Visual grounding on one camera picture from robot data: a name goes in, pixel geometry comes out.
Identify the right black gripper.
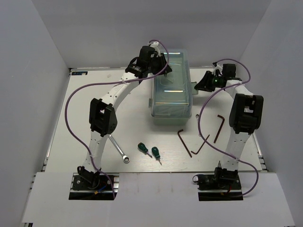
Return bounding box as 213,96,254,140
195,70,222,92

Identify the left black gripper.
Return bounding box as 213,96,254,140
147,53,172,76

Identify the green toolbox with clear lid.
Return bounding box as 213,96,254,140
150,49,193,125

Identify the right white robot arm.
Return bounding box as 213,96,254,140
194,62,264,189

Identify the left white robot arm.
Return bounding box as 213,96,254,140
77,41,171,189

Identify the right dark hex key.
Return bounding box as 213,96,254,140
214,114,225,144

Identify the dark hex key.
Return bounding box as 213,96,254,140
214,114,225,144
177,129,192,158
190,134,210,155

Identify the small silver wrench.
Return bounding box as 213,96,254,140
195,114,201,137

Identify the middle dark hex key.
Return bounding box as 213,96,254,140
190,134,210,155

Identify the left dark hex key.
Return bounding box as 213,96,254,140
177,129,192,158

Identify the left green stubby screwdriver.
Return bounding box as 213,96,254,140
137,142,152,158

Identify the green stubby screwdriver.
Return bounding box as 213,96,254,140
137,142,152,158
151,147,162,165

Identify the right green stubby screwdriver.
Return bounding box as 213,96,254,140
151,147,162,165

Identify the large silver ratchet wrench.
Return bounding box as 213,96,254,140
109,135,130,164

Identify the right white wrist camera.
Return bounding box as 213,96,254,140
212,61,223,76

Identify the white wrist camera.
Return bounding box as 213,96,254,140
212,61,223,76
148,40,160,56

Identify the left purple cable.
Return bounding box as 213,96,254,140
65,39,171,199

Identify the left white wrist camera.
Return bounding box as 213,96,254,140
148,40,160,56

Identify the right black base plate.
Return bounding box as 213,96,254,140
192,174,243,201

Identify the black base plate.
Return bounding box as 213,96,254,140
192,174,243,201
68,174,119,201

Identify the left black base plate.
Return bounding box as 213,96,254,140
68,174,119,201

